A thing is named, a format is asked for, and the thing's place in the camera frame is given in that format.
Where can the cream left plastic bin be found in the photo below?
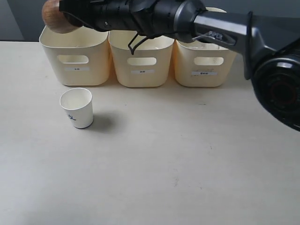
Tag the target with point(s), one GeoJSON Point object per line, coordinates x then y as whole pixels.
{"type": "Point", "coordinates": [78, 58]}

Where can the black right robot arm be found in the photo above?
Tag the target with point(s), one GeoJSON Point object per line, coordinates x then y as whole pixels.
{"type": "Point", "coordinates": [270, 46]}

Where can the white paper cup blue logo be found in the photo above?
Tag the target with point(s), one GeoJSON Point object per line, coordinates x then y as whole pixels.
{"type": "Point", "coordinates": [77, 104]}

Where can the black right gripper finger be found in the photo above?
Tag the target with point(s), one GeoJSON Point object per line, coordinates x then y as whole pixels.
{"type": "Point", "coordinates": [81, 12]}

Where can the cream middle plastic bin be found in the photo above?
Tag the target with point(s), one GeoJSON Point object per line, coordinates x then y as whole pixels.
{"type": "Point", "coordinates": [149, 65]}

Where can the cream right plastic bin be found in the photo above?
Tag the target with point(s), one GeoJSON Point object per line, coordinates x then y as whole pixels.
{"type": "Point", "coordinates": [201, 65]}

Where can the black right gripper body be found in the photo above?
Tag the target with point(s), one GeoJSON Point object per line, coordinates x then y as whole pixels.
{"type": "Point", "coordinates": [146, 17]}

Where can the cream plastic bin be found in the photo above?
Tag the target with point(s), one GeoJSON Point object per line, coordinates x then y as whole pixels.
{"type": "Point", "coordinates": [78, 58]}
{"type": "Point", "coordinates": [201, 65]}
{"type": "Point", "coordinates": [149, 65]}

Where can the brown wooden cup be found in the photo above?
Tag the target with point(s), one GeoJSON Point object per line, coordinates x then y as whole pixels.
{"type": "Point", "coordinates": [58, 21]}

